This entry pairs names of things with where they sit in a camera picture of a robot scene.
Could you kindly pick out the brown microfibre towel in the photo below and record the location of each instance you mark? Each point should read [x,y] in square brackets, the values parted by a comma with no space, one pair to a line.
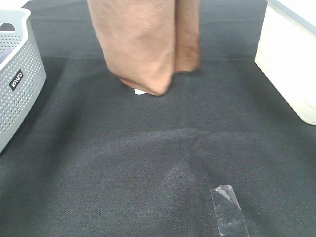
[145,42]

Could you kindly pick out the black cloth table cover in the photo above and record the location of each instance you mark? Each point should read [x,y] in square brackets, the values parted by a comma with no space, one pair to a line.
[92,159]

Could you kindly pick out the clear adhesive tape strip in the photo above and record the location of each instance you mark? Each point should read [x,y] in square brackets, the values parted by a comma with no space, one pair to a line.
[229,216]

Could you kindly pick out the grey perforated laundry basket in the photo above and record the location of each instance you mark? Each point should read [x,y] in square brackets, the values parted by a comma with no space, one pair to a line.
[22,74]

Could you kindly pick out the white plastic storage bin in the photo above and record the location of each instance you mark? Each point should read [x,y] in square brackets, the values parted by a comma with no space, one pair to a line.
[286,53]

